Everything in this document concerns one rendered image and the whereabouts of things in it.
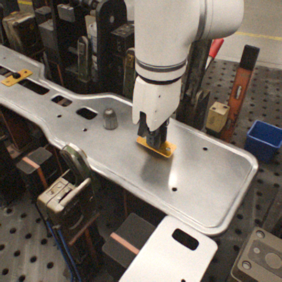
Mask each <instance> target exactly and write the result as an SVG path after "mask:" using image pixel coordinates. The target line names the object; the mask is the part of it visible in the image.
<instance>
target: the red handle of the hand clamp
mask: <svg viewBox="0 0 282 282"><path fill-rule="evenodd" d="M224 41H225V40H224V39H223V38H221V39H216V40H214V41H213V43H212V45H211V48H210V51H209V56H208V61H207V66H206V69H205V71H204V75H205V74H206V72H207V70H208V68H209V66H210V64H211V62H212V61H213V60H214V58H215V57H216V55H217V53H218V52H219V50H220V48H221V46H222V44H223V42H224ZM194 85H195V84H193V83H191V84H190V86H189V88H188V89H187V90H186V95H187V96H188V97H192V96H193V91H194Z"/></svg>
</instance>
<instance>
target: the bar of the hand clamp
mask: <svg viewBox="0 0 282 282"><path fill-rule="evenodd" d="M212 41H213V40H199V41H193V42H191V48H190V52H189V54H188V60H187V66H186V72H185V78H184V82H183V84H182V90H181V96H180V99H181V100H183V99H185V98H186V97H187V95H186V90H187V89H188V88H189V83H193V84H195V85H194V91H193V96H192V101H191V104H193V105H194V100H195V96H196V93H197V92H198V91H200V89H201V85H202V80H203V75H204V71H205V69H206V66H207V61H208V56H209V51H210V48H211V46H212Z"/></svg>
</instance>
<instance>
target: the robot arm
mask: <svg viewBox="0 0 282 282"><path fill-rule="evenodd" d="M124 2H125V4H126V7H127V18H128V24H131V25H134V54H135V68H136V71H137V72H138V77H137V79H136V83H135V85H134V92H133V106H132V121H133V123H134V124H137V123H139V122H140V124H139V129H138V133H137V136H139V137H141V138H144V137H146V143H147V145H149V146H151V147H154V148H156V149H159V148H160V142H161V139H162V142H165V141H166V137H167V128H166V126H168V125H169V123H170V115H171V114H172V113H173V112H174V111H175V109H177V107H178V105H179V101H180V92H181V77H182V74H184V72H185V70H186V65H187V53H188V48H189V46H190V44H191V42H193V41H199V40H216V39H221V38H225V37H228V36H231V35H233V34H234V33H235V32H236V31H237V30H238V29H239V27H240V25H241V23H242V20H243V13H244V2H243V0H124Z"/></svg>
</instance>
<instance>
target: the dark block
mask: <svg viewBox="0 0 282 282"><path fill-rule="evenodd" d="M110 37H111V44H112V53H113V55H115V72H116V88H117V94H118V95H121V96H123V97H126V96H125V95H123V80H124V64H125V60H126V51H127V50H128V49H129V48H132V47H134V25H131V24H124V25H122V26H120V27H118V29H116V30H114V31H112V32H110Z"/></svg>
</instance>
